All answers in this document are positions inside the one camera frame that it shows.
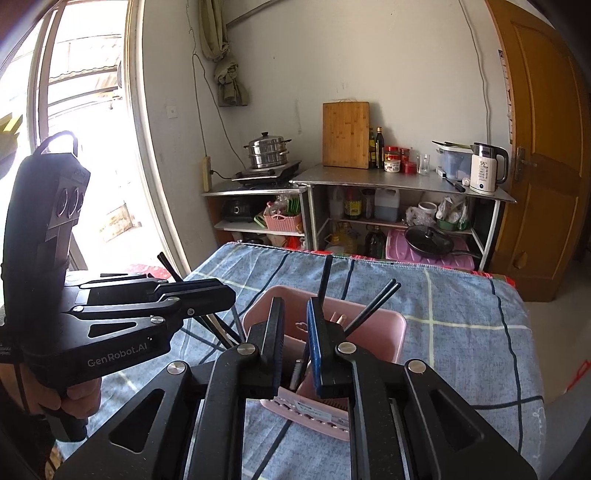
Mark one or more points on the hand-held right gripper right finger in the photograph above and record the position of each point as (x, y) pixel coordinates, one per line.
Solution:
(315, 350)

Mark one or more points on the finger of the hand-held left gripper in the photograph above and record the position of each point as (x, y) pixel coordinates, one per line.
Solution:
(194, 285)
(207, 302)

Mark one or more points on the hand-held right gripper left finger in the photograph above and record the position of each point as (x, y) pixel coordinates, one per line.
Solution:
(276, 364)

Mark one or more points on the pink utensil basket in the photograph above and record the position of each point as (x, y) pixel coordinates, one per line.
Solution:
(383, 341)

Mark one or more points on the person's left hand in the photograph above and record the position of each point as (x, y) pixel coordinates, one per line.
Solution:
(78, 399)

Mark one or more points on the light wooden utensil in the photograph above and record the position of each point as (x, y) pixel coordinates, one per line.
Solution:
(338, 318)

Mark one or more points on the wooden crate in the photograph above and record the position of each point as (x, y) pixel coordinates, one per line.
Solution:
(121, 221)

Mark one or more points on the black kitchen appliance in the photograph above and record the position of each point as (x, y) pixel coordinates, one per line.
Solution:
(239, 210)

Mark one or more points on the pink woven basket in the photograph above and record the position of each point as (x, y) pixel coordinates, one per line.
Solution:
(281, 224)

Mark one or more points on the beige power strip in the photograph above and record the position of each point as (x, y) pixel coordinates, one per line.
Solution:
(207, 174)

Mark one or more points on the yellow cooking oil jug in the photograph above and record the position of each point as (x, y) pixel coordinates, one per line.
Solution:
(342, 240)

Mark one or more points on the steel stove stand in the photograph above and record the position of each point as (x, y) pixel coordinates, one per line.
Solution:
(258, 190)

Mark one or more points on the dark glass bottle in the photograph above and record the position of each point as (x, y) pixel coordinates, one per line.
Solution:
(375, 242)

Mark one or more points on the green packets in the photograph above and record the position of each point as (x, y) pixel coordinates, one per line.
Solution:
(293, 205)

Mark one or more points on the pink plastic tray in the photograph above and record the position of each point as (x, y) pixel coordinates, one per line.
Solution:
(397, 249)

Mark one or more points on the black induction cooker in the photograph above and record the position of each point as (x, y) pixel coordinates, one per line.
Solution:
(272, 174)

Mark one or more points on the clear plastic bottle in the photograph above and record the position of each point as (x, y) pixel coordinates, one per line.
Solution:
(337, 203)

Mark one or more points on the soy sauce bottle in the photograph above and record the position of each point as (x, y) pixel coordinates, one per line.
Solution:
(353, 205)

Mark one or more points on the steel steamer pot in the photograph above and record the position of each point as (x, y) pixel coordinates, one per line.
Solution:
(268, 152)

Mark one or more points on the black pan with lid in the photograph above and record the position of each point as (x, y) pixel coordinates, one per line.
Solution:
(429, 242)

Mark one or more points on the white plastic jug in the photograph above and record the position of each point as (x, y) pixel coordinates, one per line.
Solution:
(387, 205)

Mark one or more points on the metal kitchen shelf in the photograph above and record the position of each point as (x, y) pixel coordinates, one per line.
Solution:
(351, 175)

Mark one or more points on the white cup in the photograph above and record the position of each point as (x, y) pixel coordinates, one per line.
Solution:
(427, 211)

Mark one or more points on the green plastic basket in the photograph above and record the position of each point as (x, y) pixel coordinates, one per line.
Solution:
(455, 226)

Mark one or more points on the crumpled plastic bag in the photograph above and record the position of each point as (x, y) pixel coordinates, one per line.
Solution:
(452, 210)

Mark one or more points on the red lid jar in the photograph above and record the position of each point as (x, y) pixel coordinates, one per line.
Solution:
(392, 161)

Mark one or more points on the small red can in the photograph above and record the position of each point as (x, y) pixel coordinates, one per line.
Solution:
(410, 168)

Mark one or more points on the slim sauce bottle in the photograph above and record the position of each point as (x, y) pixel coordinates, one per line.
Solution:
(371, 152)

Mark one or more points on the hanging grey cloth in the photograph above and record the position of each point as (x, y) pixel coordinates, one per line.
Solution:
(226, 78)

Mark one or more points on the dark oil bottle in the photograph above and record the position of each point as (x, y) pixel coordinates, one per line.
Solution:
(379, 150)

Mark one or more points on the bamboo cutting board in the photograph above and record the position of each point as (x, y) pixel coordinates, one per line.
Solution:
(346, 134)

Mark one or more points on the clear drinking glass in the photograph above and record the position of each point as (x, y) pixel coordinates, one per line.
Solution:
(424, 165)

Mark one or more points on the red seasoning jar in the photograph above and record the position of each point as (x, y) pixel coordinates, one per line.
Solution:
(405, 154)

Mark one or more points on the black knife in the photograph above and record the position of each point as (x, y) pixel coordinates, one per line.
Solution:
(455, 184)

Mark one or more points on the translucent plastic container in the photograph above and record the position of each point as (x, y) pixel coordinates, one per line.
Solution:
(455, 164)

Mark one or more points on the white electric kettle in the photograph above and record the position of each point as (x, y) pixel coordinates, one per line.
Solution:
(485, 170)

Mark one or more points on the dark kitchen utensil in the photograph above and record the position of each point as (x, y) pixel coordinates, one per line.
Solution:
(457, 145)

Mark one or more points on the wooden door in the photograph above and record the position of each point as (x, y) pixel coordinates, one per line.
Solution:
(540, 92)

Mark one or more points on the white window frame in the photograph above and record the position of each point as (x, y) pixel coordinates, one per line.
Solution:
(147, 138)

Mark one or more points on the white wall switch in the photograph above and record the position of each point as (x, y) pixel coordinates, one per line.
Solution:
(171, 110)

